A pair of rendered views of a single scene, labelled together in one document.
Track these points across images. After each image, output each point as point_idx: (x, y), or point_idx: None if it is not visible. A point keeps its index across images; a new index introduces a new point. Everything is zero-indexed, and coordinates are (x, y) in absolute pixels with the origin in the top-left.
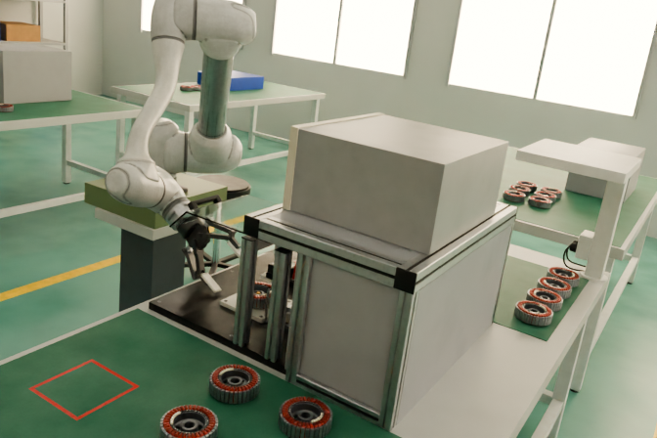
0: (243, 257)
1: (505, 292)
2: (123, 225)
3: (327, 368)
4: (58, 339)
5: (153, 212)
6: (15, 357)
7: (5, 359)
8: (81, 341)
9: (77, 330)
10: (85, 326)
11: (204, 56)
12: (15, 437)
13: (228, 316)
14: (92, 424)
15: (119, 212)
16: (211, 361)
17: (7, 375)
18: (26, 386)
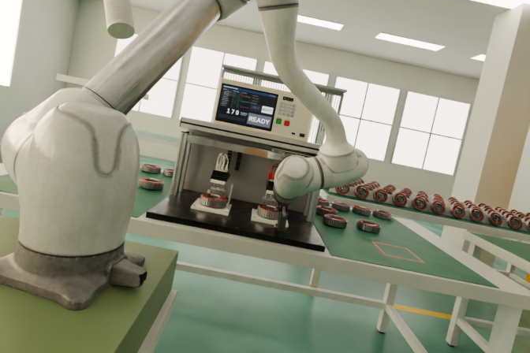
0: None
1: (143, 174)
2: (154, 346)
3: None
4: (398, 269)
5: (175, 265)
6: (429, 275)
7: (435, 277)
8: (385, 261)
9: (382, 266)
10: (375, 265)
11: (216, 12)
12: (434, 256)
13: (294, 224)
14: (401, 245)
15: (142, 338)
16: (328, 230)
17: (435, 271)
18: (425, 263)
